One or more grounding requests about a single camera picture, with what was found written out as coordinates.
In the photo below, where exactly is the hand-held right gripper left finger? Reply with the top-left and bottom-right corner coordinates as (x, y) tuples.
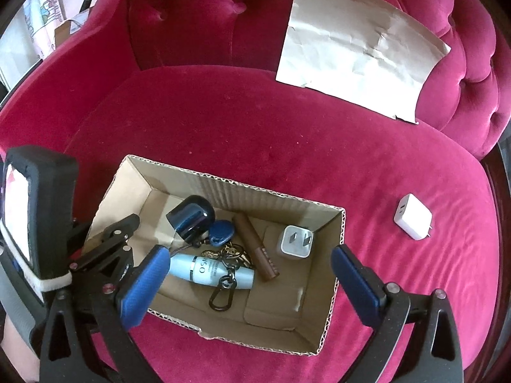
(40, 244), (172, 383)

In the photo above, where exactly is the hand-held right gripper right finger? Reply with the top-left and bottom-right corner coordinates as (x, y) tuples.
(331, 244), (464, 383)

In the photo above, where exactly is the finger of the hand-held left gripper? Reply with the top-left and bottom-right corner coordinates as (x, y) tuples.
(69, 213), (140, 300)

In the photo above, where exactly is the white bottle with black cap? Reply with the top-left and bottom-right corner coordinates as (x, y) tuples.
(170, 253), (255, 289)

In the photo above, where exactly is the small white charger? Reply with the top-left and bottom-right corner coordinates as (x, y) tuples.
(276, 224), (315, 261)

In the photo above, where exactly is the dark blue round case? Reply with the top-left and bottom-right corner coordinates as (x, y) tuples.
(165, 195), (216, 244)

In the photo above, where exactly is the key ring with blue fob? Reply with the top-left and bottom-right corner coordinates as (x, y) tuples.
(172, 219), (256, 312)

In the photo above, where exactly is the brown cosmetic tube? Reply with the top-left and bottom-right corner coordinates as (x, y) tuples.
(233, 212), (281, 282)

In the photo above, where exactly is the cardboard box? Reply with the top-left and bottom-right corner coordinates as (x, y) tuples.
(80, 154), (347, 357)

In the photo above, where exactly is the person's left forearm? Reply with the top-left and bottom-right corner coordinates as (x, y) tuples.
(0, 319), (41, 383)

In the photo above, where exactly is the large white charger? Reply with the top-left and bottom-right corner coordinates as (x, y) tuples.
(393, 193), (434, 241)

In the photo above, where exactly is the small brown cardboard carton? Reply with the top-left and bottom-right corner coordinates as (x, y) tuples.
(54, 20), (86, 45)

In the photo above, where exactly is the red velvet tufted sofa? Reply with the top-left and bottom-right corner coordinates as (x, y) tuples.
(0, 0), (501, 383)

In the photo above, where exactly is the cartoon cat curtain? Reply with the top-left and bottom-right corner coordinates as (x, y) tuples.
(22, 0), (66, 60)

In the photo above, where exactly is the creased brown paper sheet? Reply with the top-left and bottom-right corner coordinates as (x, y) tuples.
(275, 0), (452, 125)

